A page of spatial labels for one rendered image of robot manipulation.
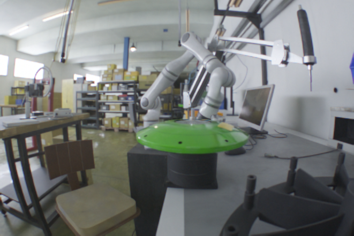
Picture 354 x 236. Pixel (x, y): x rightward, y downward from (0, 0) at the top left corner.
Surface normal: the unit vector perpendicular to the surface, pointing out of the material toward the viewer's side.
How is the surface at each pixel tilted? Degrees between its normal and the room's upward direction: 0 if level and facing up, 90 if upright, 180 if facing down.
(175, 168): 90
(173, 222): 0
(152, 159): 90
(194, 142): 24
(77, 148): 90
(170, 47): 90
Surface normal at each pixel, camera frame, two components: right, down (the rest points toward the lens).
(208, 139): 0.07, -0.90
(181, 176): -0.48, 0.02
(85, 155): 0.64, 0.03
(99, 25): -0.06, 0.03
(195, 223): 0.00, -1.00
